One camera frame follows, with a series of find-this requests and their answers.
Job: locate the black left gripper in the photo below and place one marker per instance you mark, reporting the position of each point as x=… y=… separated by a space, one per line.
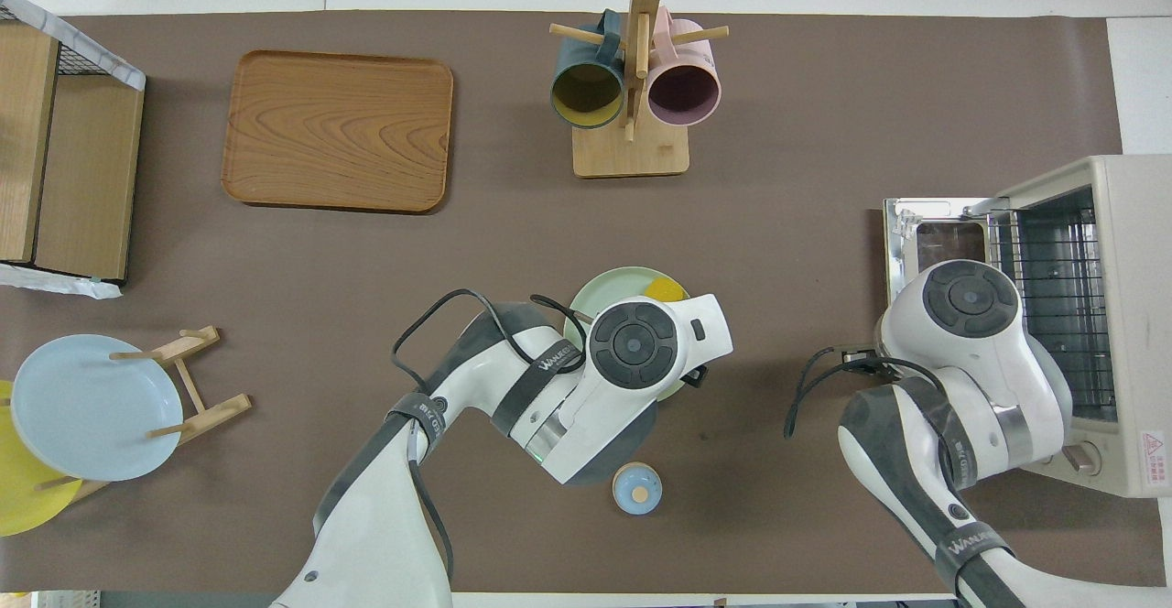
x=696 y=376

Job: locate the yellow corn cob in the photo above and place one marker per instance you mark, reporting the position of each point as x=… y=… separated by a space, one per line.
x=667 y=290

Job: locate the pale green plate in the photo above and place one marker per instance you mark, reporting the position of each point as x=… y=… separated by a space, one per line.
x=609 y=292

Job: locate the cream toaster oven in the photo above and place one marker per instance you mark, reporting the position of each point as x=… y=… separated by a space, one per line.
x=1126 y=315

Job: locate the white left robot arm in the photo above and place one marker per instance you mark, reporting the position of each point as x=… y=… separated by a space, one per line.
x=549 y=397

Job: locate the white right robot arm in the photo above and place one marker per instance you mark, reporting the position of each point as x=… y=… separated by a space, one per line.
x=961 y=361

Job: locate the small blue call bell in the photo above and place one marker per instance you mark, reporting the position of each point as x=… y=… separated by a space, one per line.
x=636 y=489

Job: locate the wooden mug tree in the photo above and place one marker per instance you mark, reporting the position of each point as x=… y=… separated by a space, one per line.
x=632 y=155

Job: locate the pink mug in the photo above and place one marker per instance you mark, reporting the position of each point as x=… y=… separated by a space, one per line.
x=682 y=91

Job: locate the dark teal mug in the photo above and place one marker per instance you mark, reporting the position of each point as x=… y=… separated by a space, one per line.
x=586 y=95

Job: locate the brown table mat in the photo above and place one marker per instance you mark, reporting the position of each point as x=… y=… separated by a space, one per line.
x=385 y=260

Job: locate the wooden serving tray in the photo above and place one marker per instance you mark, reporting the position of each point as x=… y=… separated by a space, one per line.
x=339 y=132

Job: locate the wooden plate rack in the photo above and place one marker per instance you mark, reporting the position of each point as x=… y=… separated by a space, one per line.
x=215 y=411

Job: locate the light blue plate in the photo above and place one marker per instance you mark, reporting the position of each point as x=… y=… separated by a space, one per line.
x=92 y=407

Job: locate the yellow plate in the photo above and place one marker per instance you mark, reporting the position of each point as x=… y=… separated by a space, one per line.
x=23 y=498

